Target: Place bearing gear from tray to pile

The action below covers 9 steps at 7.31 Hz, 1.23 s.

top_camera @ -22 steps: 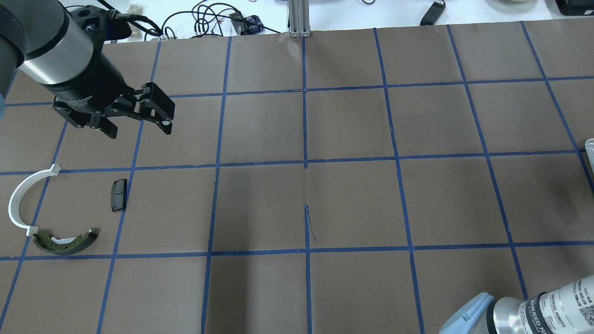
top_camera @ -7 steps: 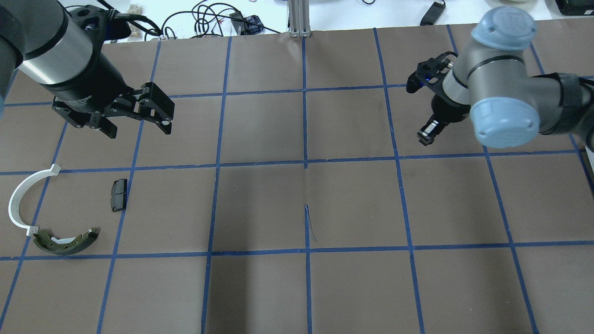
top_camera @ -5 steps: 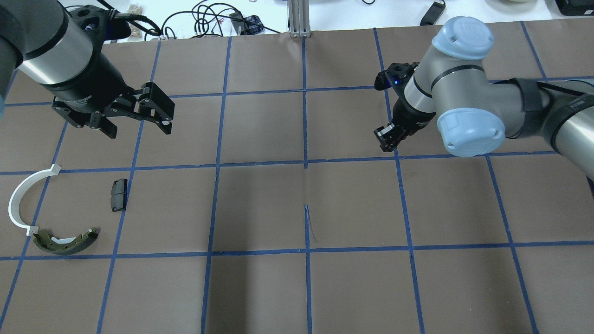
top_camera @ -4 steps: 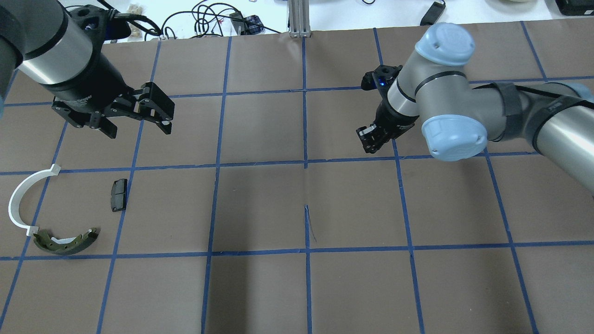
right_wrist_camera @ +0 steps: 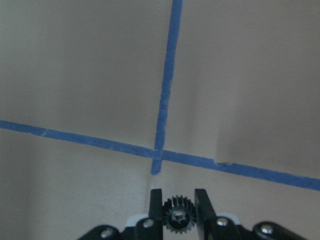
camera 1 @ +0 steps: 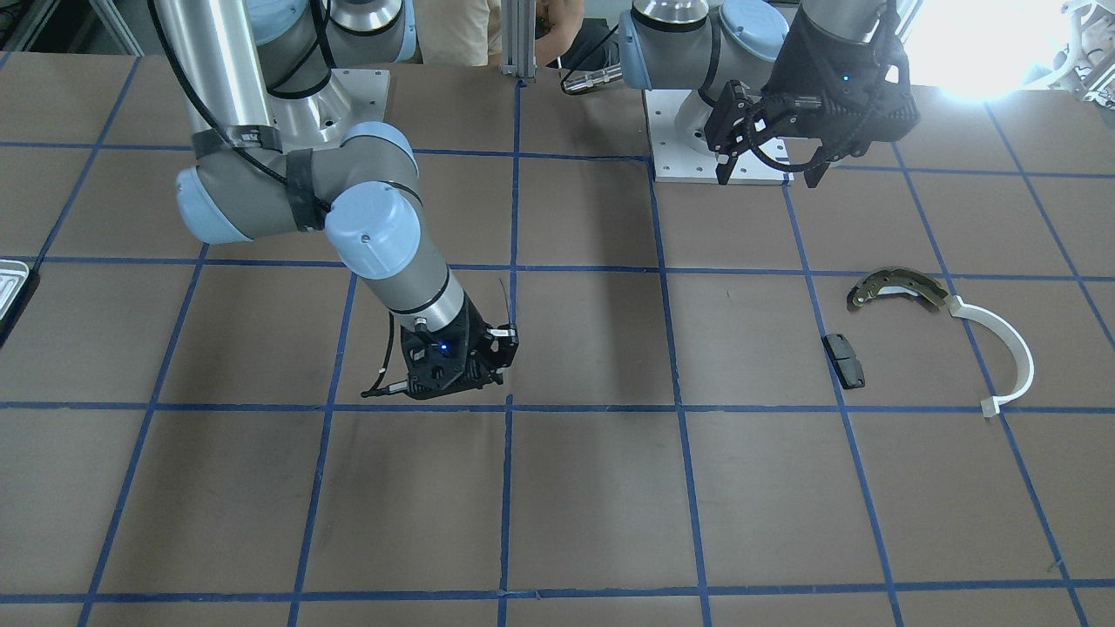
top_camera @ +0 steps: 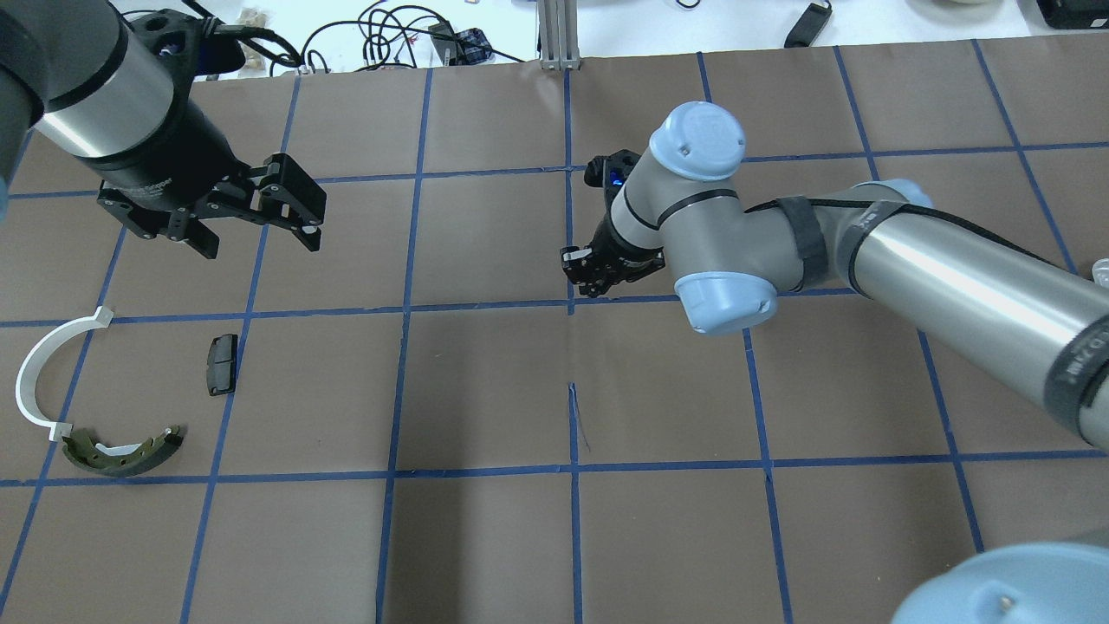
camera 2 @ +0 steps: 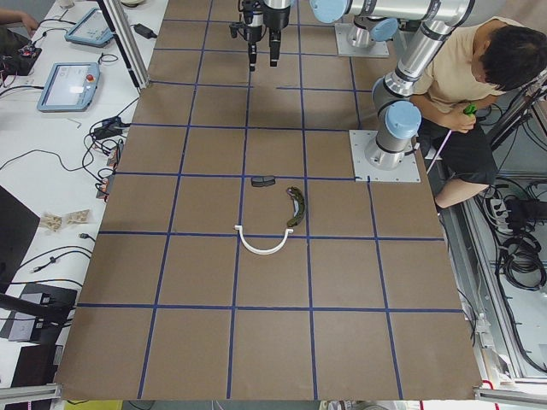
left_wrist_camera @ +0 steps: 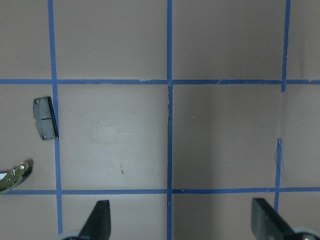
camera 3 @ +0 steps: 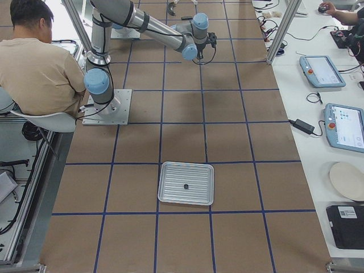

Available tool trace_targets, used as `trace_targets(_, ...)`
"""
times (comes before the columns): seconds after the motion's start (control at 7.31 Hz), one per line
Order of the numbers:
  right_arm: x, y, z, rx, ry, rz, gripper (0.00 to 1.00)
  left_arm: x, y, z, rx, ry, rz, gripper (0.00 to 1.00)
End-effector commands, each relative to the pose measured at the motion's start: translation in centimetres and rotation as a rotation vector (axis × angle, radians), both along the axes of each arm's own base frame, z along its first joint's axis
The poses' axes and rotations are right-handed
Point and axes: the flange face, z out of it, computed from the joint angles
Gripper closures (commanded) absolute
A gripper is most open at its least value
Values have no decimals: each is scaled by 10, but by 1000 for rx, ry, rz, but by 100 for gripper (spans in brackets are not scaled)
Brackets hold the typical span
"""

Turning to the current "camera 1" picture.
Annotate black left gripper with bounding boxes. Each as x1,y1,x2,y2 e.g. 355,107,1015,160
702,17,921,189

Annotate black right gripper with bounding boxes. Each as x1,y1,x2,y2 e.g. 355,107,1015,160
401,297,518,401

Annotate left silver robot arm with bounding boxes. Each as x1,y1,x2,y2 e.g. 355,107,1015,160
618,1,921,189

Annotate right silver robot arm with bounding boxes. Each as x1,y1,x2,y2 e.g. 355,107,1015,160
148,1,518,401

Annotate olive metal brake shoe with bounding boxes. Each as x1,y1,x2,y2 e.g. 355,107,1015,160
847,266,950,308

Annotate silver cylindrical connector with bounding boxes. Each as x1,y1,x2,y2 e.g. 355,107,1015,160
560,64,624,96

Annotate dark grey brake pad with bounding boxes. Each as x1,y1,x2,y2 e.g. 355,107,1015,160
821,334,867,390

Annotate seated person beige shirt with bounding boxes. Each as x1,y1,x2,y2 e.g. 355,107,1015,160
413,1,585,67

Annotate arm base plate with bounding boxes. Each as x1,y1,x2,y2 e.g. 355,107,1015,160
266,69,391,153
643,87,794,185

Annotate aluminium frame post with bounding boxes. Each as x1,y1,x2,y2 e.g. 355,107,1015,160
498,0,537,83

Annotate white curved plastic bracket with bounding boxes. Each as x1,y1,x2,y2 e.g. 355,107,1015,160
949,296,1036,419

